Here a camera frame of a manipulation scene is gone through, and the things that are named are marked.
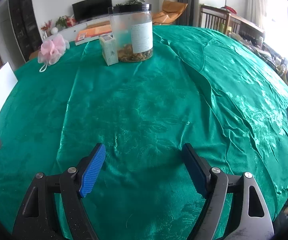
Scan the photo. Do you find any pink mesh bath pouf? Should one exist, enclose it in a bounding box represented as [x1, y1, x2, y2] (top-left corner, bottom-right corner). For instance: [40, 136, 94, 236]
[38, 34, 70, 73]

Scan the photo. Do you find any red flower vase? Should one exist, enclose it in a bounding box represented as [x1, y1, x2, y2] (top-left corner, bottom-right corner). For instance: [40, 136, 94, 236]
[41, 20, 52, 39]

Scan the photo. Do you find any dark bookshelf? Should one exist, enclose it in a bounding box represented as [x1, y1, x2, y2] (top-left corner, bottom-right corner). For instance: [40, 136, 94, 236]
[8, 0, 42, 62]

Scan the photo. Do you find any white tv cabinet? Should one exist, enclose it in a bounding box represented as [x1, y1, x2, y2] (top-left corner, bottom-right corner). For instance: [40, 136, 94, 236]
[43, 16, 110, 42]

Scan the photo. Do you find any green satin tablecloth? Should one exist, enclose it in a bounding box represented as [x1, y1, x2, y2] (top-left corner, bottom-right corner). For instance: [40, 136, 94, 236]
[0, 26, 288, 239]

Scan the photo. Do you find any orange book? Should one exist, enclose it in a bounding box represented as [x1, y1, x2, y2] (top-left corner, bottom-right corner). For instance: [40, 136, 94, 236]
[75, 24, 112, 46]

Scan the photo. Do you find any small beige tea box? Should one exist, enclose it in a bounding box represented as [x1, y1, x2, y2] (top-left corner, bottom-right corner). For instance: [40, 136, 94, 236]
[99, 34, 119, 66]

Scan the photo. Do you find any black television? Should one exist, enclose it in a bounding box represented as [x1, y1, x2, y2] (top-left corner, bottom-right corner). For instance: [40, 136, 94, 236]
[72, 0, 113, 22]

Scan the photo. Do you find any clear jar black lid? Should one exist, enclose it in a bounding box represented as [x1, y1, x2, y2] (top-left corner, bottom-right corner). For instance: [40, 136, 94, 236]
[108, 3, 153, 62]

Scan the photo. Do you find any potted green plant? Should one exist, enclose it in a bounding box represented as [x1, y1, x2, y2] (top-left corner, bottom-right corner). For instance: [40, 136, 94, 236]
[116, 0, 145, 6]

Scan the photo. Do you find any wooden dining chair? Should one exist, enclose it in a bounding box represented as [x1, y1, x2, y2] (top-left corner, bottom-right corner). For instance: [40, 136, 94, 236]
[199, 4, 265, 42]

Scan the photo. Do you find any orange lounge chair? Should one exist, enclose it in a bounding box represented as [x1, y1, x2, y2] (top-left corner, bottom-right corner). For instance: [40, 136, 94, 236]
[152, 0, 188, 25]

